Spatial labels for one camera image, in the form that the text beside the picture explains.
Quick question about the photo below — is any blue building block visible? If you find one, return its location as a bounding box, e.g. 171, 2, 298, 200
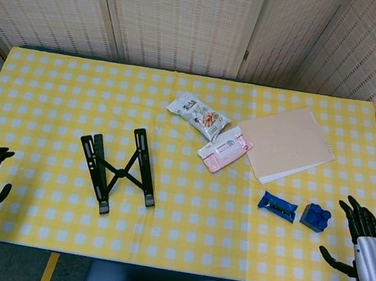
298, 201, 334, 233

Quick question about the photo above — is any pink white wipes packet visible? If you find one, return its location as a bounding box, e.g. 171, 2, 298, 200
193, 120, 258, 179

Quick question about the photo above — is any beige woven folding screen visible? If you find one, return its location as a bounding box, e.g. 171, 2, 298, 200
0, 0, 376, 163

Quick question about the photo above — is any yellow white checked tablecloth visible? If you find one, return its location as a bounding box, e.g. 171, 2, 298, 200
0, 37, 376, 281

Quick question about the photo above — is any blue snack wrapper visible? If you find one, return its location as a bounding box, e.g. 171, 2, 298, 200
255, 189, 301, 224

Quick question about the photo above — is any tan paper folder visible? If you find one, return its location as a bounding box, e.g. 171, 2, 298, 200
227, 95, 344, 197

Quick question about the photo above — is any black folding stand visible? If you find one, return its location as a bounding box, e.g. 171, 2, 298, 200
67, 117, 169, 224

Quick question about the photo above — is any white nut snack bag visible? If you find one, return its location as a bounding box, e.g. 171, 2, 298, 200
161, 88, 235, 145

